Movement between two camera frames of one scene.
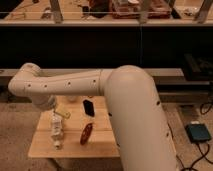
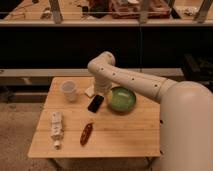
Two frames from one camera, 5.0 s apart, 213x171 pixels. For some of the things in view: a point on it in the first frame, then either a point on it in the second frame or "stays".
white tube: x=57 y=123 stays
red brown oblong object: x=86 y=134 stays
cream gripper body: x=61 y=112 to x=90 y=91
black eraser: x=89 y=108 to x=95 y=103
